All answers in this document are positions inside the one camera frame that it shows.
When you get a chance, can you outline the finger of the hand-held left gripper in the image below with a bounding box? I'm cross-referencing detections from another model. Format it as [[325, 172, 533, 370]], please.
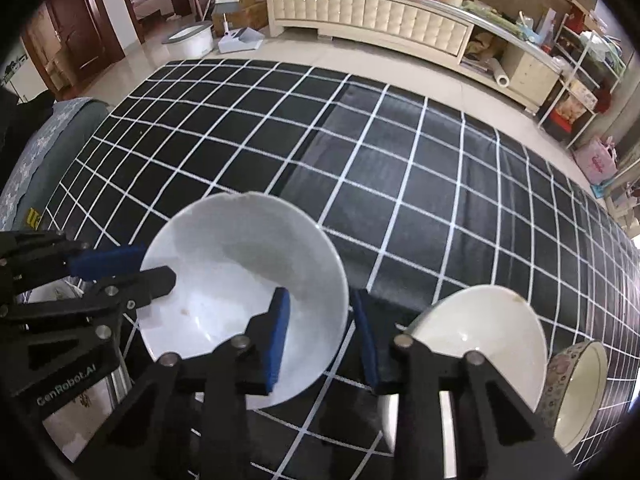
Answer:
[[0, 266, 177, 326], [0, 232, 147, 291]]

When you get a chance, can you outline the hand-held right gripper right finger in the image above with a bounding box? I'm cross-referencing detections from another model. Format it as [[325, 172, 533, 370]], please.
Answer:
[[350, 288, 586, 480]]

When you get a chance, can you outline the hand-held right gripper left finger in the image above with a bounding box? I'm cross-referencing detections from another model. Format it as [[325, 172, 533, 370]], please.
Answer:
[[75, 287, 292, 480]]

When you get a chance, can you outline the small white patterned plate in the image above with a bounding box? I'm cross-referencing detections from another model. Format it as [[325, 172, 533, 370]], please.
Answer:
[[20, 282, 133, 463]]

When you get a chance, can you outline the white bowl with floral base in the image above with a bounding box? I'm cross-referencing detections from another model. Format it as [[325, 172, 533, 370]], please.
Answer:
[[137, 191, 349, 407]]

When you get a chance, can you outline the cream white bowl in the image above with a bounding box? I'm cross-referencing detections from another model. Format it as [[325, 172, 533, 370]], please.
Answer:
[[382, 285, 548, 478]]

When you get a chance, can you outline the green patterned bowl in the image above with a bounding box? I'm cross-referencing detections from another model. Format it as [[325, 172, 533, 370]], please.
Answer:
[[540, 341, 610, 453]]

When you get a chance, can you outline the grey embroidered chair cover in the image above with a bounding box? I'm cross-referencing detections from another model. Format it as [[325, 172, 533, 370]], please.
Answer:
[[0, 97, 113, 233]]

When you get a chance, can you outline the black checked tablecloth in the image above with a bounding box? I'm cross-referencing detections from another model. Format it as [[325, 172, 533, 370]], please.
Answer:
[[42, 59, 640, 480]]

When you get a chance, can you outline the white mop bucket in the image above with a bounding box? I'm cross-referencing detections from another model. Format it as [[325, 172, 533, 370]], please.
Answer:
[[167, 22, 215, 60]]

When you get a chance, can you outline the dark brown door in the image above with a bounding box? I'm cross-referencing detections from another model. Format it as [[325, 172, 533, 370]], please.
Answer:
[[20, 0, 126, 101]]

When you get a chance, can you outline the white dustpan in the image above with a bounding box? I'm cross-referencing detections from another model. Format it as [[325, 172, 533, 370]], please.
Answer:
[[217, 27, 263, 54]]

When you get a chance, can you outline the cardboard box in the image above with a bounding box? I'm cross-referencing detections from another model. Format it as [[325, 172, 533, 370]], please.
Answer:
[[212, 0, 268, 36]]

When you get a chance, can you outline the pink bag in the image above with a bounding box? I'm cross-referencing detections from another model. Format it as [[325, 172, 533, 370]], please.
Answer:
[[574, 137, 618, 186]]

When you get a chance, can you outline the white paper roll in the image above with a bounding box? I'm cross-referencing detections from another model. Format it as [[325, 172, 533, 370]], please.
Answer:
[[489, 57, 511, 87]]

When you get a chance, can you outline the cream television cabinet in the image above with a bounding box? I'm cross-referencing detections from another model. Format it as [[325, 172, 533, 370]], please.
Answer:
[[265, 0, 561, 111]]

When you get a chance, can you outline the white shelf rack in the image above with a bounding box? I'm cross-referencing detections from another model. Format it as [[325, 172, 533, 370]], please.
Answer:
[[537, 5, 626, 148]]

